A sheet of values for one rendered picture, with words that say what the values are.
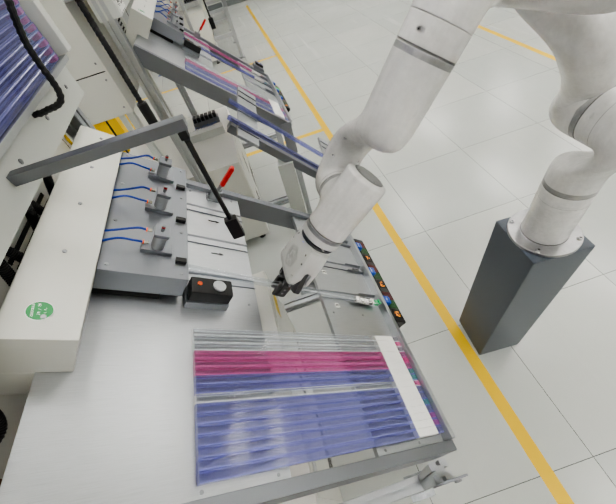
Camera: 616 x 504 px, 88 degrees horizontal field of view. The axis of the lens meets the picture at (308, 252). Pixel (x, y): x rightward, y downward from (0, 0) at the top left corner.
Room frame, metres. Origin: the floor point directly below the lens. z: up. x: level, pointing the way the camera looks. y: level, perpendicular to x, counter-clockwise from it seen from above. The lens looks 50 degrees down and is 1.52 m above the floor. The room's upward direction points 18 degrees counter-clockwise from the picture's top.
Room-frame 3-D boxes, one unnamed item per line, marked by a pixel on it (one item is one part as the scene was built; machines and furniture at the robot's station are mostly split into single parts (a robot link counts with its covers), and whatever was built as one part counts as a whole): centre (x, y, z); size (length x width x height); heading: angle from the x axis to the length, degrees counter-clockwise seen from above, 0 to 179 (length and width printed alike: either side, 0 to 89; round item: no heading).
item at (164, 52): (1.85, 0.35, 0.65); 1.01 x 0.73 x 1.29; 92
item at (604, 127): (0.46, -0.69, 1.00); 0.19 x 0.12 x 0.24; 5
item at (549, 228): (0.49, -0.68, 0.79); 0.19 x 0.19 x 0.18
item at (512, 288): (0.49, -0.68, 0.35); 0.18 x 0.18 x 0.70; 89
